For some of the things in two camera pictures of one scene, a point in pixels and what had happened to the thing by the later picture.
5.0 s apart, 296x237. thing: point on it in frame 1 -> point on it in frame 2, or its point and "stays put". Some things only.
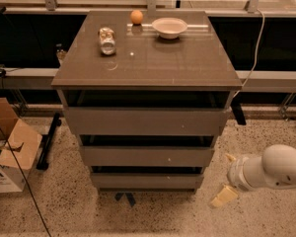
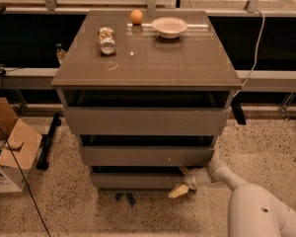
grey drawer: [110, 181] stays put
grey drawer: [146, 121] stays put
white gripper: [235, 174] -> [192, 179]
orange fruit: [136, 17] stays put
